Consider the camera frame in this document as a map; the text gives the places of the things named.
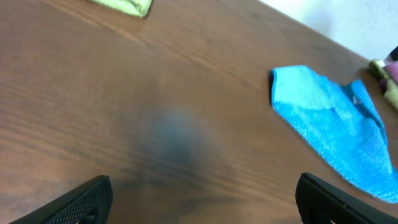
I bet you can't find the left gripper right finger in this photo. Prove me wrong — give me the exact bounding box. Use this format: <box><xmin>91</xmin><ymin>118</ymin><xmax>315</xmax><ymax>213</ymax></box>
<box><xmin>295</xmin><ymin>172</ymin><xmax>397</xmax><ymax>224</ymax></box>

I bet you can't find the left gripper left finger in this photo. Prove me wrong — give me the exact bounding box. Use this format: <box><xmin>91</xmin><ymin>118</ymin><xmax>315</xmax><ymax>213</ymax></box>
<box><xmin>11</xmin><ymin>175</ymin><xmax>113</xmax><ymax>224</ymax></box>

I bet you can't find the blue microfiber cloth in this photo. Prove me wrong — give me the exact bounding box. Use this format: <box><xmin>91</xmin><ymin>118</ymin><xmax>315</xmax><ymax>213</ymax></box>
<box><xmin>270</xmin><ymin>65</ymin><xmax>397</xmax><ymax>203</ymax></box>

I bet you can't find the green crumpled cloth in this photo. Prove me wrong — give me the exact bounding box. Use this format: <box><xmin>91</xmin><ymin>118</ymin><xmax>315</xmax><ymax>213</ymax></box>
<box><xmin>368</xmin><ymin>60</ymin><xmax>397</xmax><ymax>111</ymax></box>

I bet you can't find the purple crumpled cloth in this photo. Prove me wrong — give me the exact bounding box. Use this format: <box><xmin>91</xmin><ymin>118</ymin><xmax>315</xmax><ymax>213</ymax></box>
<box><xmin>384</xmin><ymin>61</ymin><xmax>398</xmax><ymax>85</ymax></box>

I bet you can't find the folded green cloth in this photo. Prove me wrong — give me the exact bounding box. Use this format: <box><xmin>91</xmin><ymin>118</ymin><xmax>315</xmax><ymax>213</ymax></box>
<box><xmin>91</xmin><ymin>0</ymin><xmax>152</xmax><ymax>18</ymax></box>

